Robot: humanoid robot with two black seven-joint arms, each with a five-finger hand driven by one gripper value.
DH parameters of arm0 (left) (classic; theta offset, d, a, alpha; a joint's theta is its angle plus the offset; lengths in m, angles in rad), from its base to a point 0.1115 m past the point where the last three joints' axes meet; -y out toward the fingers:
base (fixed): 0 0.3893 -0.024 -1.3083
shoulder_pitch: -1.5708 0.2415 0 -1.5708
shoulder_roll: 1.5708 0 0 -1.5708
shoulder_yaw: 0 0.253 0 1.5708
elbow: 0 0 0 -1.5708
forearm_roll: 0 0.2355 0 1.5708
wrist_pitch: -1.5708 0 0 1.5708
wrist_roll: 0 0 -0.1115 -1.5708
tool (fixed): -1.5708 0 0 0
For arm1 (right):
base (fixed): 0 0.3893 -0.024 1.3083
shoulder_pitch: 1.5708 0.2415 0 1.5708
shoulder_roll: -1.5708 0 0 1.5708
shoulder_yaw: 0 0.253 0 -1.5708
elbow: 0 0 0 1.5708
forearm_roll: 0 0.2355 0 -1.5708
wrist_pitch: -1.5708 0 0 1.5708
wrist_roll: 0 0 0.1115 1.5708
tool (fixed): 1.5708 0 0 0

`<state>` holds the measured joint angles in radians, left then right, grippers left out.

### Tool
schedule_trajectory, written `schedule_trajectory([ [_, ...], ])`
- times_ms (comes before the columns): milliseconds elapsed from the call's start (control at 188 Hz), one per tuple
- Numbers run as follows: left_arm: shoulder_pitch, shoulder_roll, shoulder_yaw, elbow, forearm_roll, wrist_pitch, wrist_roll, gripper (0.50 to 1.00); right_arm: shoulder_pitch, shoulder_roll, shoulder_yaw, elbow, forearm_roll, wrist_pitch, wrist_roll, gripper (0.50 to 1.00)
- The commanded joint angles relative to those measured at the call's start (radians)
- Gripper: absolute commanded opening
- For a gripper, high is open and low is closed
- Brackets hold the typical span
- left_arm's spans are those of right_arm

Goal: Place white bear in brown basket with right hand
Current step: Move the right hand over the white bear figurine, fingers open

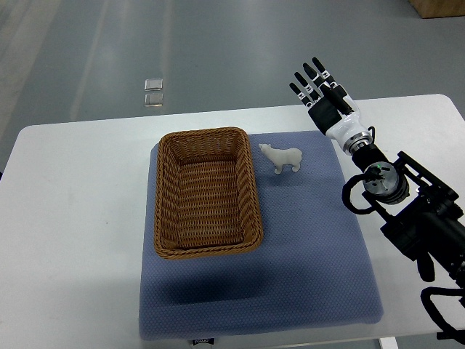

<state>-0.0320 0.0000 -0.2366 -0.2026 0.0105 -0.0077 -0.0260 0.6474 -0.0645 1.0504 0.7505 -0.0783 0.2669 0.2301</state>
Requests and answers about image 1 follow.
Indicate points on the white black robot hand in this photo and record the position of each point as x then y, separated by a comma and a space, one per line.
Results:
332, 110

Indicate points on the white bear figurine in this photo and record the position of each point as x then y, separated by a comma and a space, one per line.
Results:
282, 157

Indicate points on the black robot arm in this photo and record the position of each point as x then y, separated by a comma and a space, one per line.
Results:
420, 213

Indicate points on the brown wicker basket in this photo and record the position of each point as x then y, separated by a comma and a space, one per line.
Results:
206, 199

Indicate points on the brown cardboard box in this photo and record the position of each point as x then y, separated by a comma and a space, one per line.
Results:
428, 9

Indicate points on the blue fabric mat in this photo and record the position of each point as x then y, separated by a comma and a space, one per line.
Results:
312, 268

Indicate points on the upper clear floor tile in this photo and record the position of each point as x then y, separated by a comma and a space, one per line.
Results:
153, 84

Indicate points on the clear floor tile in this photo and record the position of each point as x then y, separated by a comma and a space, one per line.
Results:
153, 84
153, 99

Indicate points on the lower clear floor tile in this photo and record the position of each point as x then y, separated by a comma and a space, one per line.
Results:
153, 99

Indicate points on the white table leg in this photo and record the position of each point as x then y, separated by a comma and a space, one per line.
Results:
388, 343

